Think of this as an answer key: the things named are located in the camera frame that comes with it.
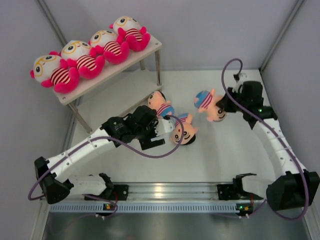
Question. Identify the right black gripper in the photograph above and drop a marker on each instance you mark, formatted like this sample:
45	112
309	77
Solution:
230	91

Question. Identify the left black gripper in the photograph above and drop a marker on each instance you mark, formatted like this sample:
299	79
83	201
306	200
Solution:
146	142

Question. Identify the boy plush face up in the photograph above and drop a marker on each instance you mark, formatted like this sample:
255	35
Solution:
205	102
188	134

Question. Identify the boy plush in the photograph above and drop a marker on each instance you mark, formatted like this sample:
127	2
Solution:
158	102

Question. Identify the panda plush with glasses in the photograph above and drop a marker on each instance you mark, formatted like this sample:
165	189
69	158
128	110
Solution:
82	56
132	32
52	71
111	46

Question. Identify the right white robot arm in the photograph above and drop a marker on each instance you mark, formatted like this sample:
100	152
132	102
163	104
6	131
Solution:
293	186

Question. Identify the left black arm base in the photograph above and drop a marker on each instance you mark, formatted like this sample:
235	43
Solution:
117	192

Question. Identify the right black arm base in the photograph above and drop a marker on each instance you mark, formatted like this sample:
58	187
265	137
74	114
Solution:
228	192

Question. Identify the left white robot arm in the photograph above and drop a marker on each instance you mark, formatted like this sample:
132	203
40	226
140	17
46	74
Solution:
56	175

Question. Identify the white two-tier shelf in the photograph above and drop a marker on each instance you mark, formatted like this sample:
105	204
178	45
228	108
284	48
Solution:
116	91

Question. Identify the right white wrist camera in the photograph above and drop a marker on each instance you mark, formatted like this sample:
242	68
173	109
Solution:
240	78

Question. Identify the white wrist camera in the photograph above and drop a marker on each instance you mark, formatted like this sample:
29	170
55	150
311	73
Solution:
164	127
240	78

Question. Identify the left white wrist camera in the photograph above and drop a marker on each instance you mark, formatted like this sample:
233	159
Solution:
164	127

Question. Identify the aluminium mounting rail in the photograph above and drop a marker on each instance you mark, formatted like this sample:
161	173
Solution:
141	191

